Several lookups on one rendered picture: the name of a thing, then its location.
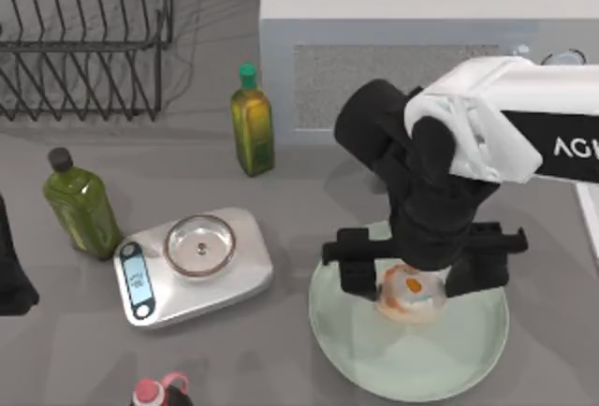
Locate dark bottle pink cap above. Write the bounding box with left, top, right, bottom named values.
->
left=132, top=371, right=191, bottom=406

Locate black wire dish rack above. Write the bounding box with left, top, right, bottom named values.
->
left=0, top=0, right=179, bottom=123

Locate yellow oil bottle green cap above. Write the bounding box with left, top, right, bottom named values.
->
left=229, top=63, right=276, bottom=178

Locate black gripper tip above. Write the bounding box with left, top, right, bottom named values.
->
left=0, top=194, right=41, bottom=318

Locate dark green bottle black cap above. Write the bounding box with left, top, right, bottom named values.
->
left=42, top=147, right=124, bottom=262

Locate small clear glass bowl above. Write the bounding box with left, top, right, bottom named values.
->
left=163, top=214, right=237, bottom=282

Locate silver kitchen scale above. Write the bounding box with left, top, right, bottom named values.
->
left=112, top=207, right=275, bottom=330

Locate pink and white round food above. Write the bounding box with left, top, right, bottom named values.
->
left=373, top=263, right=446, bottom=326

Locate pale green glass plate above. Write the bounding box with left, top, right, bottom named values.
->
left=307, top=220, right=510, bottom=402

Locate clear glass dish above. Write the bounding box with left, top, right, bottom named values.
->
left=540, top=49, right=589, bottom=67

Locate grey speckled cabinet panel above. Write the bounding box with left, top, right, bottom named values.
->
left=293, top=43, right=500, bottom=131

